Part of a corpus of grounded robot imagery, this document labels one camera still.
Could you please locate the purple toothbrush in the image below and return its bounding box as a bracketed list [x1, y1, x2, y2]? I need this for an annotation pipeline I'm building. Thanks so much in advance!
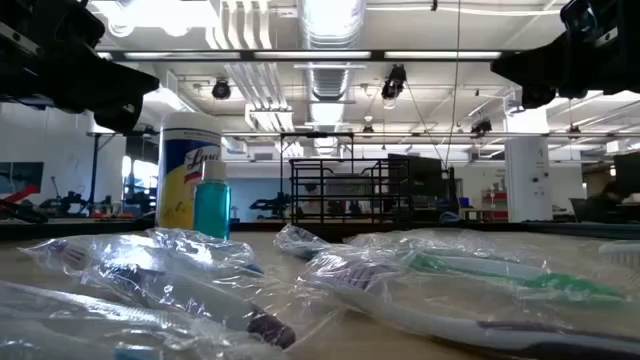
[294, 247, 640, 360]
[19, 233, 346, 351]

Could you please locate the person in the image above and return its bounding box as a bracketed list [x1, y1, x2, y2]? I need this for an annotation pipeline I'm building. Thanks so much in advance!
[584, 179, 626, 224]

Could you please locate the red and black background robot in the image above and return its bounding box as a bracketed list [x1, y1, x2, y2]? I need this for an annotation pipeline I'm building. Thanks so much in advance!
[0, 183, 50, 225]

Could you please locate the silver corrugated ventilation duct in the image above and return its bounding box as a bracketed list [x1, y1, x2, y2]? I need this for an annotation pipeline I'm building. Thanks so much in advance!
[297, 0, 369, 156]

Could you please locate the blue metal post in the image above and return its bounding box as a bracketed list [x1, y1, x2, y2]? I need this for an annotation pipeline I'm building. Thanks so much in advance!
[89, 133, 100, 217]

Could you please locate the red shelf unit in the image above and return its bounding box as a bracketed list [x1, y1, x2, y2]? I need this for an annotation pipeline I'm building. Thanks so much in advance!
[480, 188, 509, 222]

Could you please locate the black wire caddy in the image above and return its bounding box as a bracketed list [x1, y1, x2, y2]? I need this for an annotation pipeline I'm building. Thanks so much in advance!
[288, 157, 412, 227]

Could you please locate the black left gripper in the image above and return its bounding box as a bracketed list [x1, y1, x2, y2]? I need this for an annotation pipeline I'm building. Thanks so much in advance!
[0, 0, 160, 134]

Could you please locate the white building pillar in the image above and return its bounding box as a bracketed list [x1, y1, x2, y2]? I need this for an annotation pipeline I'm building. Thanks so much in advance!
[503, 107, 551, 224]

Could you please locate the white LED light strip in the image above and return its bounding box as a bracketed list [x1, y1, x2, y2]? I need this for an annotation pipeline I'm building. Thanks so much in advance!
[123, 51, 241, 60]
[384, 50, 503, 60]
[253, 50, 372, 60]

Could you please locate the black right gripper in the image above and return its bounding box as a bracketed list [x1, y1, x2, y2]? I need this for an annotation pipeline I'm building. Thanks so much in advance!
[490, 0, 640, 110]

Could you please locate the green toothbrush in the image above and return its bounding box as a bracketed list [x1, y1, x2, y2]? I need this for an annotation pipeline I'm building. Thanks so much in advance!
[349, 239, 634, 309]
[347, 229, 596, 266]

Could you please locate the dark wall screen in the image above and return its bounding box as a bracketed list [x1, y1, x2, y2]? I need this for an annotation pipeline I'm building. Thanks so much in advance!
[0, 161, 45, 195]

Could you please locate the Lysol disinfecting wipes canister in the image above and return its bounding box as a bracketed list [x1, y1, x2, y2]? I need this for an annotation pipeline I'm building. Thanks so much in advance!
[155, 110, 224, 232]

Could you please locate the black monitor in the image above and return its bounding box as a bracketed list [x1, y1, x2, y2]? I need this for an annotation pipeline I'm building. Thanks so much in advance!
[613, 151, 640, 196]
[387, 153, 446, 211]

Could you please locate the blue mouthwash bottle white cap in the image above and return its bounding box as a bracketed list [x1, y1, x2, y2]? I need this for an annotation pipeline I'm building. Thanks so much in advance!
[193, 159, 232, 241]

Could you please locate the black overhead camera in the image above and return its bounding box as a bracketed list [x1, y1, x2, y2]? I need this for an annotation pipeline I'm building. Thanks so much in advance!
[380, 63, 408, 101]

